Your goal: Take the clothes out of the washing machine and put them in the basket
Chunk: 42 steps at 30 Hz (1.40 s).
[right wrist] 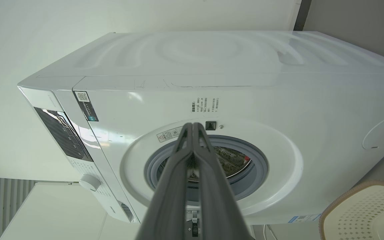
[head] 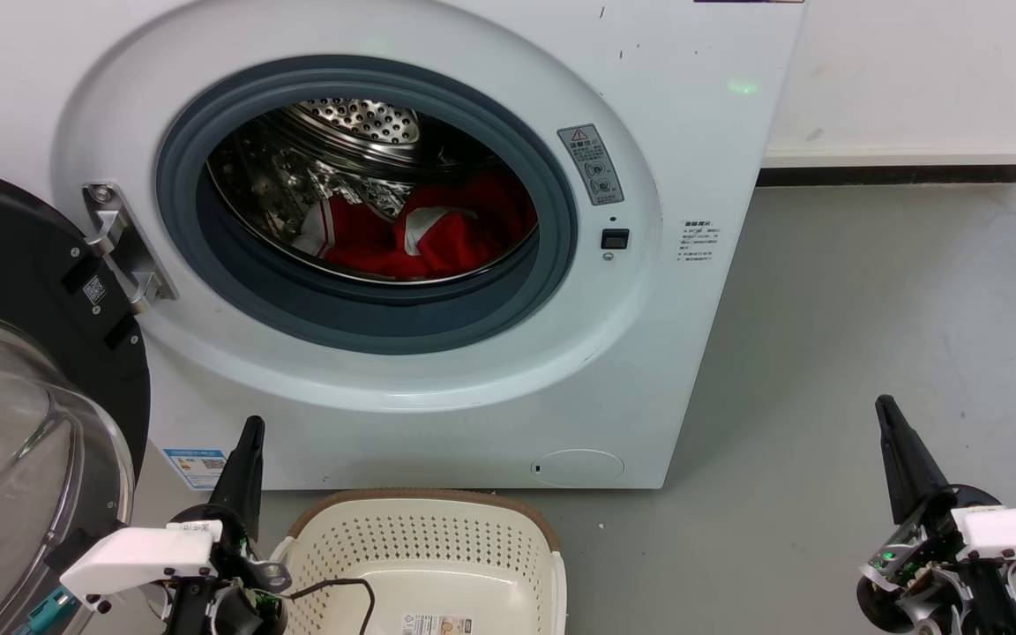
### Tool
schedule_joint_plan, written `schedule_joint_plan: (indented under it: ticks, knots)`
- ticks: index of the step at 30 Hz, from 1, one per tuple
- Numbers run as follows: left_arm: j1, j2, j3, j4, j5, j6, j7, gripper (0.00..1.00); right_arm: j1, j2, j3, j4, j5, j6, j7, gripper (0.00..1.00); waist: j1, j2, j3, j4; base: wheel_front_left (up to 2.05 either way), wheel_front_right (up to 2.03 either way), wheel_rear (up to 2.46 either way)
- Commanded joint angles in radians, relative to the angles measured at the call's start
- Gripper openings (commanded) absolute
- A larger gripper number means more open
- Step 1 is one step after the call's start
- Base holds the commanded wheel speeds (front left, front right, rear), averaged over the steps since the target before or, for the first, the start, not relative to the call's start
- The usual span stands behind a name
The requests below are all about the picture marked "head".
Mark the blue energy label sticker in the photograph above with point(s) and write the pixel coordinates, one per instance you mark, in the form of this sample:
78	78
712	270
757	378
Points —
197	467

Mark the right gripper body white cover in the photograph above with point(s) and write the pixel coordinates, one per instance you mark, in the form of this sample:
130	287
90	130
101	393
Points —
1015	534

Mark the white front-load washing machine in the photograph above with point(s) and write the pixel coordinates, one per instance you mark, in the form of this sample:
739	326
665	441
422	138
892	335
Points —
693	132

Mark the round white filter cover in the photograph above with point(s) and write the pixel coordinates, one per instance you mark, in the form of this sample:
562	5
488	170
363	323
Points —
578	467

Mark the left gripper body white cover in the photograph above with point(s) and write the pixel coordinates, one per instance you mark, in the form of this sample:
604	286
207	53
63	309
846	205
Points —
138	554

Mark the small printed text sticker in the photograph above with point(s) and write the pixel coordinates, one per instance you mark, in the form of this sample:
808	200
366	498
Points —
698	240

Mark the red and white garment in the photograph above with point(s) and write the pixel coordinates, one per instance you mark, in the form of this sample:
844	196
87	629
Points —
464	238

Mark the printed paper product label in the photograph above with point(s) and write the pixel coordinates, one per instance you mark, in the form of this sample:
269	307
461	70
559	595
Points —
437	625

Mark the grey rubber door gasket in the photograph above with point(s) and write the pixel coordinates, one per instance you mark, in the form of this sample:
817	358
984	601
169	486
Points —
367	322

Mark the washing machine door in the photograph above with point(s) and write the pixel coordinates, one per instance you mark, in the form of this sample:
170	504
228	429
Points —
5	265

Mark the white wall ledge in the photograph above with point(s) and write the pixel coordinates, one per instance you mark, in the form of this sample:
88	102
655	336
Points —
896	157

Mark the black square door latch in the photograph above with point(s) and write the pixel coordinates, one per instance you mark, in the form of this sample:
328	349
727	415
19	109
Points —
615	239

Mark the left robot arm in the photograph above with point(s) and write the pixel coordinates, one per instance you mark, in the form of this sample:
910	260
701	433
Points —
226	613

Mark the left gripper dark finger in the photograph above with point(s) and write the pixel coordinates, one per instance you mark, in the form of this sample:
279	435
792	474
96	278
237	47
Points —
242	476

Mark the grey warning sticker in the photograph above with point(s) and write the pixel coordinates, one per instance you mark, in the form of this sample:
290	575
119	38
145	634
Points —
590	163

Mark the stainless steel washing machine drum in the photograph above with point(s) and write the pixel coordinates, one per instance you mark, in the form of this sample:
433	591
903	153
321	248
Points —
358	119

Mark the silver metal door hinge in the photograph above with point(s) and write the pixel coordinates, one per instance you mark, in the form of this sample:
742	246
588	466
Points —
124	247

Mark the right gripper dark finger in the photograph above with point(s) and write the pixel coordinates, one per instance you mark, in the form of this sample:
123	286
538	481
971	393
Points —
909	467

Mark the QR code sticker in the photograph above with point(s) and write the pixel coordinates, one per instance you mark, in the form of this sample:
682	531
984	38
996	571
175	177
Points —
95	289

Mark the cream perforated laundry basket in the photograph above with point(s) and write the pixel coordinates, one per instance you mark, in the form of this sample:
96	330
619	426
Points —
420	547

